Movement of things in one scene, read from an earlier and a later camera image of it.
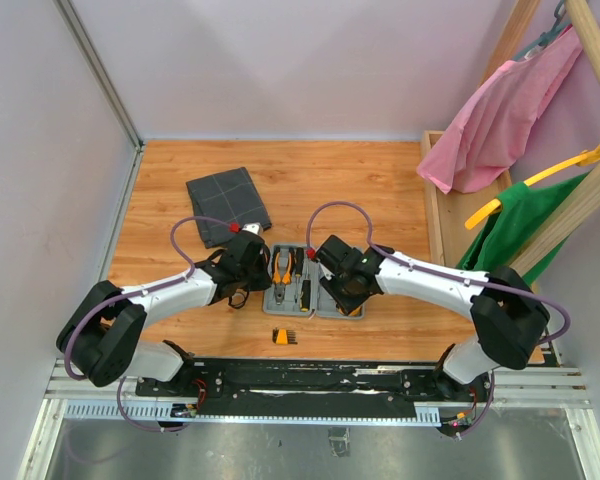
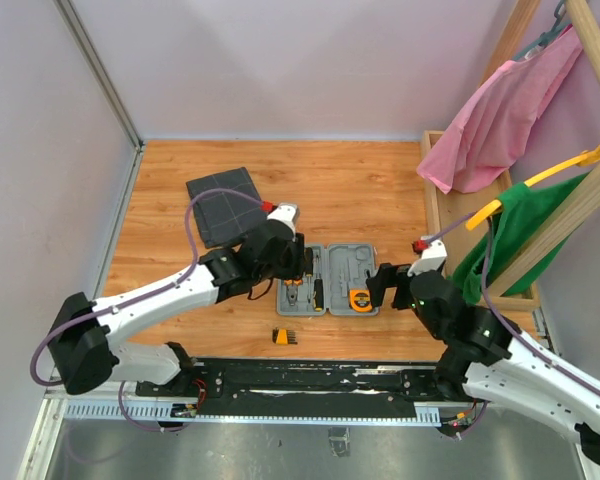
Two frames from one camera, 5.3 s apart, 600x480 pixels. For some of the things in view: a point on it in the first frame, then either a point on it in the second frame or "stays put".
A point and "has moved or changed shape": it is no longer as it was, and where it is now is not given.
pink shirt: x=478 y=145 stays put
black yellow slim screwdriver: x=305 y=295 to x=318 y=294
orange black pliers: x=281 y=279 has moved or changed shape
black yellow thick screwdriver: x=299 y=261 has moved or changed shape
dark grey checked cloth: x=231 y=197 stays put
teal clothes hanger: x=554 y=31 stays put
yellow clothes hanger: x=584 y=158 stays put
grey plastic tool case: x=296 y=287 has moved or changed shape
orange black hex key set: x=284 y=336 stays put
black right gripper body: x=345 y=294 to x=437 y=329
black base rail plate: x=308 y=388 stays put
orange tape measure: x=357 y=312 has moved or changed shape
